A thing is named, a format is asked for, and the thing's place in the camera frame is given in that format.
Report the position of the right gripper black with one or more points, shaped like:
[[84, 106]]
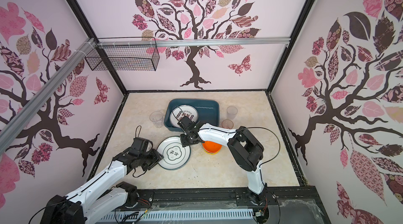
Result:
[[184, 143]]

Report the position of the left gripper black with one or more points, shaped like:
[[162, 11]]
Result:
[[156, 158]]

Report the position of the white plate teal rim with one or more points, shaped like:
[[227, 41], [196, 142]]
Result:
[[174, 154]]

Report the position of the white plate red characters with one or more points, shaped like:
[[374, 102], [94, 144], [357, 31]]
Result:
[[182, 111]]

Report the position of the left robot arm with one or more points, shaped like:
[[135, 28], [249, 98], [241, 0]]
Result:
[[104, 192]]

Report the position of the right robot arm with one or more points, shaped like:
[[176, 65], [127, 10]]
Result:
[[246, 150]]

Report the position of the teal plastic bin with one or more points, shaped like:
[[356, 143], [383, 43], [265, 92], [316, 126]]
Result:
[[208, 111]]

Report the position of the orange plastic bowl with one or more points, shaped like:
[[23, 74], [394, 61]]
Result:
[[211, 146]]

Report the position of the yellow plastic bowl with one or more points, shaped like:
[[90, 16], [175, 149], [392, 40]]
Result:
[[211, 153]]

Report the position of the pinkish clear cup near right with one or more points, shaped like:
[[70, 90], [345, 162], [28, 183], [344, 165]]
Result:
[[227, 124]]

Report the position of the clear cup left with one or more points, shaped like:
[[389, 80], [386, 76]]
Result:
[[157, 118]]

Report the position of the clear cup far right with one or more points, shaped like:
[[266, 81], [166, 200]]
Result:
[[231, 112]]

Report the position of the white vented cable duct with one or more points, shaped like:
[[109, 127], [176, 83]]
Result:
[[178, 216]]

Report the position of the black wire basket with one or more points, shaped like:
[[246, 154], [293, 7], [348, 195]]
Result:
[[124, 54]]

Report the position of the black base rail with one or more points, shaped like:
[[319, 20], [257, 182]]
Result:
[[238, 196]]

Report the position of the aluminium rail left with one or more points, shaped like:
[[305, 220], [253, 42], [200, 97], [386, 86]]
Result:
[[16, 125]]

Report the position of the aluminium rail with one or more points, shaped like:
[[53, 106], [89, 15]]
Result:
[[197, 42], [16, 125]]

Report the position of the aluminium rail back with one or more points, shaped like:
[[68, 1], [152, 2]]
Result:
[[197, 42]]

